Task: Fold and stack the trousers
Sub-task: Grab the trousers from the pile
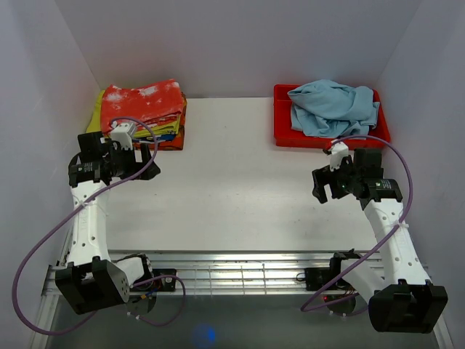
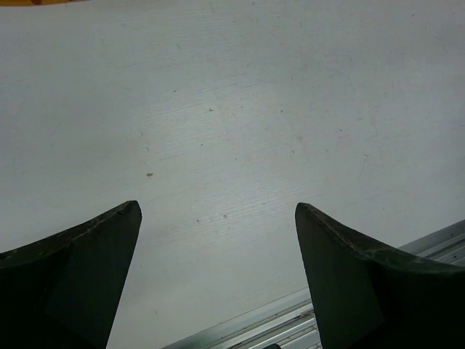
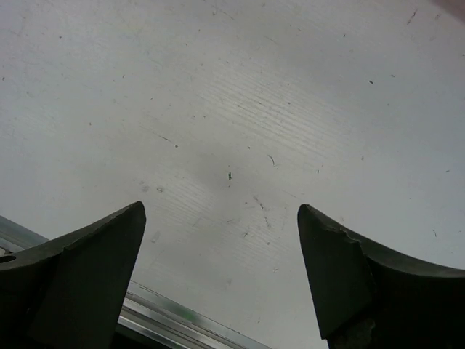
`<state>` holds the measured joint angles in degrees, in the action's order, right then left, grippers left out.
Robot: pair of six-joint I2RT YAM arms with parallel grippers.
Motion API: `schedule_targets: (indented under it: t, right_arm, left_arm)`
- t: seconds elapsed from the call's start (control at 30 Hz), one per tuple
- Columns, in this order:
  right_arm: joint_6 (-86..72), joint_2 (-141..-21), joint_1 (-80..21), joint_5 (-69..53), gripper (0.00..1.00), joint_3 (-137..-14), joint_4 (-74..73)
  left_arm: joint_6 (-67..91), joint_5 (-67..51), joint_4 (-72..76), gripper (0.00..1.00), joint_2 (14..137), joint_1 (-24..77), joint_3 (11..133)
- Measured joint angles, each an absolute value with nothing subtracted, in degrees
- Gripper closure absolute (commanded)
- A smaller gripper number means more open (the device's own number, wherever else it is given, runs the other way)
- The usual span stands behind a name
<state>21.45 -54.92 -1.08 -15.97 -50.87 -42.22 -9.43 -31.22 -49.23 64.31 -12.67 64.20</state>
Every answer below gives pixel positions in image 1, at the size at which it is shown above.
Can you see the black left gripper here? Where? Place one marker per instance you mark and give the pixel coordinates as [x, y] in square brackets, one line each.
[138, 170]

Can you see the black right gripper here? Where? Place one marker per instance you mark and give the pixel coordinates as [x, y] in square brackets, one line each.
[324, 176]

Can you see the light blue trousers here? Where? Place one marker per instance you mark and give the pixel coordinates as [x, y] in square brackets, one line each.
[327, 109]

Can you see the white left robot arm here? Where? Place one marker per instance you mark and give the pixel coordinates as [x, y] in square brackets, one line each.
[91, 281]

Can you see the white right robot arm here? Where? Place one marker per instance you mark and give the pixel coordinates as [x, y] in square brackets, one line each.
[404, 299]

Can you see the orange patterned folded trousers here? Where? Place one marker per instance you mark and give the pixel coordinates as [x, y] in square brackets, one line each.
[170, 141]

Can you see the yellow green folded trousers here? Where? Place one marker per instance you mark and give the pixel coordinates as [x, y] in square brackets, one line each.
[93, 121]

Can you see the red white tie-dye trousers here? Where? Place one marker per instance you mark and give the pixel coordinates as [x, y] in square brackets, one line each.
[159, 89]

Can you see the red plastic tray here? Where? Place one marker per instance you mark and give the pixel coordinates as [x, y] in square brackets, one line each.
[286, 136]

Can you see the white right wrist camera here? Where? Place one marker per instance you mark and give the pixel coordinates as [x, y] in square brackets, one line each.
[337, 152]

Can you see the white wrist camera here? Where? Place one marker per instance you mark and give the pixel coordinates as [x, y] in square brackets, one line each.
[123, 134]
[337, 152]

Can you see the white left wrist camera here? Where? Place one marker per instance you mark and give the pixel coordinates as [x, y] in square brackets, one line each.
[123, 134]

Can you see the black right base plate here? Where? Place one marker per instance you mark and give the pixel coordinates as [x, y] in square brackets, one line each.
[315, 278]

